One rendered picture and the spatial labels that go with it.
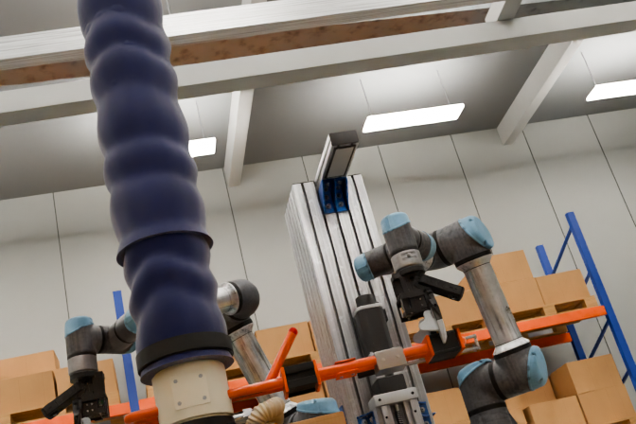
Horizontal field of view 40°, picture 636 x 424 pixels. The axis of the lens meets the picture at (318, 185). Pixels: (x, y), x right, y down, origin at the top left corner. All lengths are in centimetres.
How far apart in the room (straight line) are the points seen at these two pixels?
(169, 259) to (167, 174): 22
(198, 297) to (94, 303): 904
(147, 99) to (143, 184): 24
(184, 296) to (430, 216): 1005
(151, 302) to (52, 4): 672
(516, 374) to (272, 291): 866
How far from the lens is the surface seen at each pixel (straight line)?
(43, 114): 438
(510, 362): 264
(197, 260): 213
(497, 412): 268
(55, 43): 400
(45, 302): 1117
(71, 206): 1164
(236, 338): 267
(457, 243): 265
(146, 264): 210
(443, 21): 716
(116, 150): 225
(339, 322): 285
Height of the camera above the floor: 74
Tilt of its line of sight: 25 degrees up
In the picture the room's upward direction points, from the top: 15 degrees counter-clockwise
